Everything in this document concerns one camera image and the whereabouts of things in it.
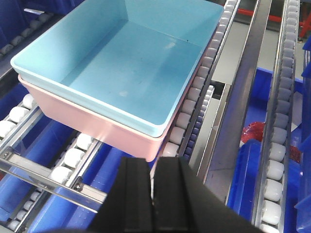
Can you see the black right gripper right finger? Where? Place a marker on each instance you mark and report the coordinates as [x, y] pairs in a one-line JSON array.
[[184, 205]]

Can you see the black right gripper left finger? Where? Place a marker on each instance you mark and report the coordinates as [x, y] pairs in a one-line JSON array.
[[128, 206]]

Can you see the blue bin upper left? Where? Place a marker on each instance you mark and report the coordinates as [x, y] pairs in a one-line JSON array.
[[13, 18]]

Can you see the white roller track left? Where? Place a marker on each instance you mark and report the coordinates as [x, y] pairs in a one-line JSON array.
[[16, 115]]

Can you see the white roller track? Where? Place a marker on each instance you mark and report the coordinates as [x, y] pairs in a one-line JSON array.
[[188, 122], [271, 187], [16, 115], [61, 182]]

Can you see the metal shelf frame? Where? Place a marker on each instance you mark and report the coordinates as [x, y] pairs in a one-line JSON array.
[[214, 167]]

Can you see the pink plastic box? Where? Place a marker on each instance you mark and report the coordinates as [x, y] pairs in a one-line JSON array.
[[99, 127]]

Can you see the white roller track middle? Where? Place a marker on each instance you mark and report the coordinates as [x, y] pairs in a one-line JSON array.
[[61, 182]]

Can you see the white roller track far right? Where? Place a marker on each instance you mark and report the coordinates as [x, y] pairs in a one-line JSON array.
[[271, 187]]

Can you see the blue bin lower shelf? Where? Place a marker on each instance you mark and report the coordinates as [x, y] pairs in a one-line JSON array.
[[298, 203]]

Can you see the red mesh bag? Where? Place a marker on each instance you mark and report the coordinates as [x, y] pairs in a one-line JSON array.
[[255, 131]]

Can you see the light blue plastic box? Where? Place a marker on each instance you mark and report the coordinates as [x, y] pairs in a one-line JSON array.
[[128, 60]]

